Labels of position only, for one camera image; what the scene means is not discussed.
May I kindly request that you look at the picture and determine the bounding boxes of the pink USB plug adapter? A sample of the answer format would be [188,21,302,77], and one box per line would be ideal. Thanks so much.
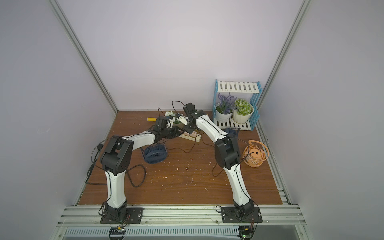
[190,131,197,138]

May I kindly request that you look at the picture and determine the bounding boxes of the beige red power strip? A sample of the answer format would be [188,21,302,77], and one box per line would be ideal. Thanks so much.
[179,132,201,143]

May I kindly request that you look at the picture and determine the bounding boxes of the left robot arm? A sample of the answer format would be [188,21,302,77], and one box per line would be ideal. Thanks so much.
[100,117,185,210]

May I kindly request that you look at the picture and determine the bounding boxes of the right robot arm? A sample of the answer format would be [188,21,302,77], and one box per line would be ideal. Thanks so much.
[183,103,255,218]

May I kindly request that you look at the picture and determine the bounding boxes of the dark blue desk fan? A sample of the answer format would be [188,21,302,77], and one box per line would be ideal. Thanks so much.
[141,144,168,164]

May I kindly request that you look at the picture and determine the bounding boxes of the orange desk fan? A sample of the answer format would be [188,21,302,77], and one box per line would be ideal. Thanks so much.
[242,140,270,168]

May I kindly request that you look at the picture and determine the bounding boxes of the beige pot white flowers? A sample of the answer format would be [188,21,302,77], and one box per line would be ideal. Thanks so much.
[165,111,181,124]

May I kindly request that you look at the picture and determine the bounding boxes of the white pot lavender plant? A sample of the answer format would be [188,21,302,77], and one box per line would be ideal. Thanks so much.
[215,93,237,122]

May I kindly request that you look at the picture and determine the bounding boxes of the white pot green plant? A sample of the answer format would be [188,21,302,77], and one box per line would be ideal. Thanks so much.
[233,99,254,124]

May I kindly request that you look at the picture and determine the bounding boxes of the blue white plant shelf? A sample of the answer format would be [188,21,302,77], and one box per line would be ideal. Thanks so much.
[213,80,263,131]

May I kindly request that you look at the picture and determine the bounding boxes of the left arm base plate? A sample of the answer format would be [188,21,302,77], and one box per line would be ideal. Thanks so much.
[100,207,144,224]

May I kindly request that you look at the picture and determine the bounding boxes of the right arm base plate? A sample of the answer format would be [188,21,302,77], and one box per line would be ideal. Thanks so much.
[218,207,263,224]

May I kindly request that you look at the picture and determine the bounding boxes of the aluminium rail frame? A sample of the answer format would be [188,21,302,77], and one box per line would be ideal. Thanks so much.
[51,205,312,240]

